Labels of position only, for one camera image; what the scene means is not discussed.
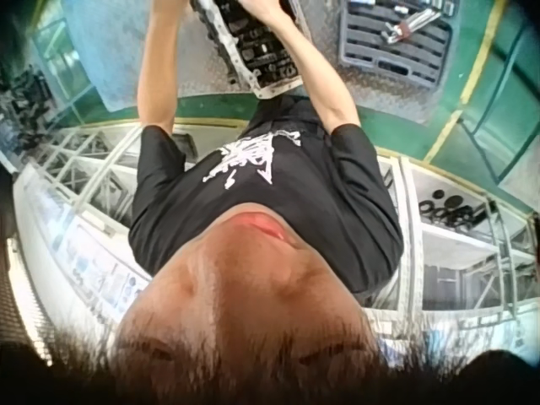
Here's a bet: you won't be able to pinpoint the person's right hand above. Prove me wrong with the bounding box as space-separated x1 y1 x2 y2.
239 0 296 25

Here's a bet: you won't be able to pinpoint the metal engine valve body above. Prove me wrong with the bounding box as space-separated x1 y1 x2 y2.
188 0 305 100

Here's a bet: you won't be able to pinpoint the grey plastic tool case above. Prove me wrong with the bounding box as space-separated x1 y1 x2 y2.
336 0 460 90

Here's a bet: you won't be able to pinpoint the heap of dark machine parts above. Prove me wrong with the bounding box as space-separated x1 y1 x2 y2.
0 62 58 151

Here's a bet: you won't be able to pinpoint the white poster board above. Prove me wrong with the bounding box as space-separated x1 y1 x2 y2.
12 164 151 324

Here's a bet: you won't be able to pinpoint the white shelf rack black rings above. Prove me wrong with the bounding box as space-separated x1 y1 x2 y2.
375 154 540 338

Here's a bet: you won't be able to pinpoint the white metal frame rack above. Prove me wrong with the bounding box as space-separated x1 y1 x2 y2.
16 121 200 237

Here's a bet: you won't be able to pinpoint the green metal frame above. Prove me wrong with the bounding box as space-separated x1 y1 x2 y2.
458 16 540 186

